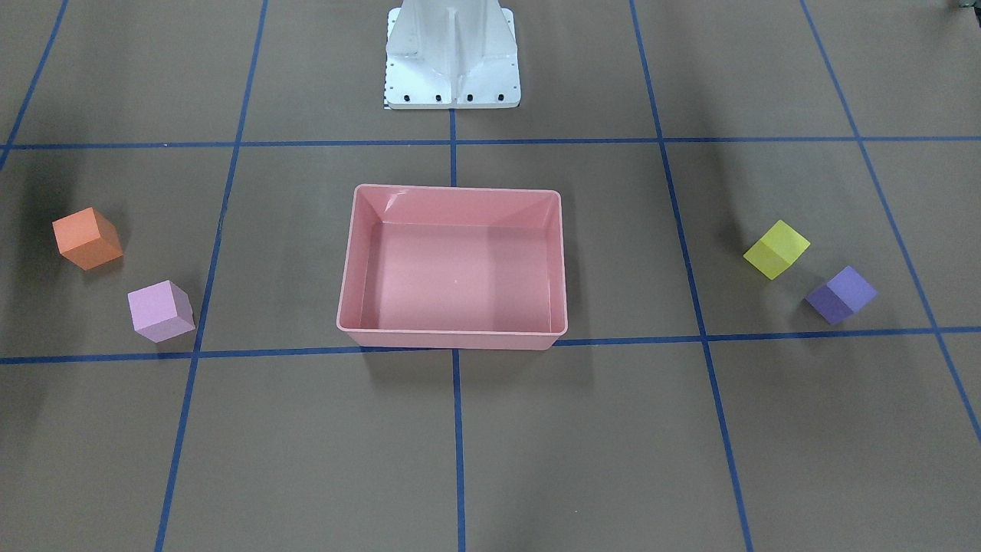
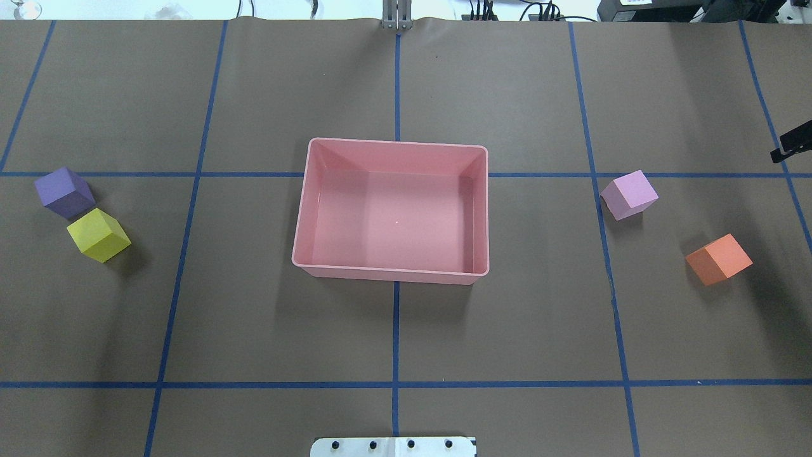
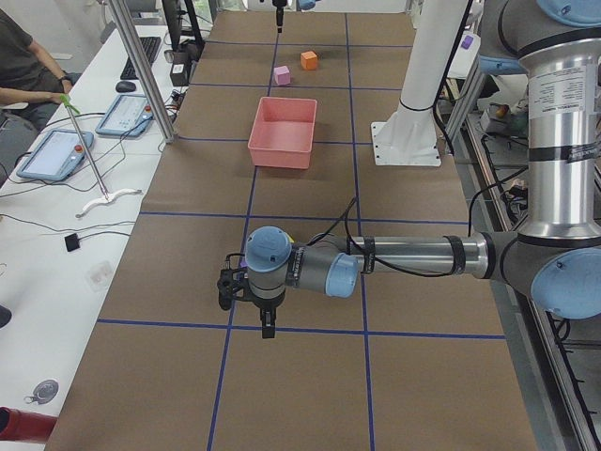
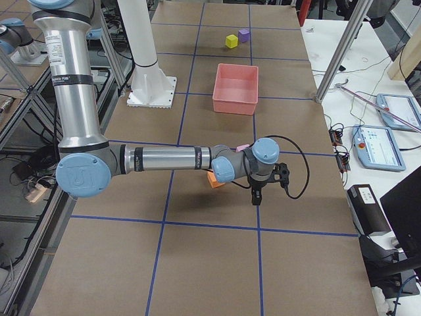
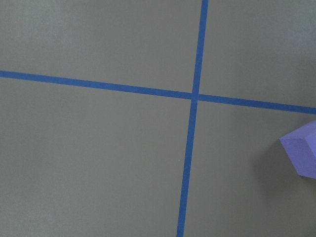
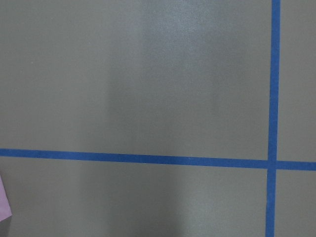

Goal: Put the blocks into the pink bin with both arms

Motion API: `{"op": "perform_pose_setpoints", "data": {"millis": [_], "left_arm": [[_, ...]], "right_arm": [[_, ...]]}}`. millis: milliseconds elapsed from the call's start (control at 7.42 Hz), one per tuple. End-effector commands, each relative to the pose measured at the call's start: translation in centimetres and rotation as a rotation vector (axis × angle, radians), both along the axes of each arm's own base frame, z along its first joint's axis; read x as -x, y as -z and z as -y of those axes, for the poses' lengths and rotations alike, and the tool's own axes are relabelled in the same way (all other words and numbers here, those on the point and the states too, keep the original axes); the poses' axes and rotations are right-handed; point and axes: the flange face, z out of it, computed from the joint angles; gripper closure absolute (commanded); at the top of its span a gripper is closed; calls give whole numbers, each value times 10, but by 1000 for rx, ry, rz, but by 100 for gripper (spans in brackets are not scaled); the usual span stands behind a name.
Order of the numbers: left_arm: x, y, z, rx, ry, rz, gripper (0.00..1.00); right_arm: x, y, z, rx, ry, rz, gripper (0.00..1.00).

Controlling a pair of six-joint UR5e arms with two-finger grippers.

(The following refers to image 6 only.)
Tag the pink plastic bin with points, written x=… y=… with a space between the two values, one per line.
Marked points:
x=5 y=210

